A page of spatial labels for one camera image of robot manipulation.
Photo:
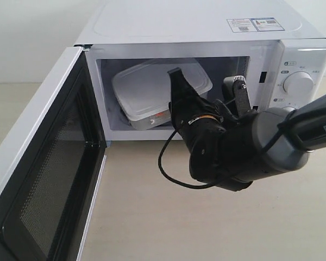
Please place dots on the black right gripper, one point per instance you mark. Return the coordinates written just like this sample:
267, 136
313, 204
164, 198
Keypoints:
196, 121

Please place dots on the clear plastic food container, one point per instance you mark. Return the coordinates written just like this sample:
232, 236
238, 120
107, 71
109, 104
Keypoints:
143, 91

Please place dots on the white microwave door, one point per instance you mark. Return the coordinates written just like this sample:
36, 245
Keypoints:
51, 163

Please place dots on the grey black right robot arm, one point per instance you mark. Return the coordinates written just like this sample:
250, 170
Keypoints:
231, 145

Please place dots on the white lower microwave knob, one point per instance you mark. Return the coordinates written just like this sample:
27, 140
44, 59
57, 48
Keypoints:
289, 109

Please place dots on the white microwave knob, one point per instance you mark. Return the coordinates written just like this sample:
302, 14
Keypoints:
298, 83
289, 109

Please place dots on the white microwave oven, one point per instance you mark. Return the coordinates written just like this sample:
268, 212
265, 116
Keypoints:
122, 34

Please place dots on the white upper microwave knob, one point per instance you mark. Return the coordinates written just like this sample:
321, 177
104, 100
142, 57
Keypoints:
298, 83

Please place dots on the blue white label sticker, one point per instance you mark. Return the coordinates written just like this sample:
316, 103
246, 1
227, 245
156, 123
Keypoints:
246, 25

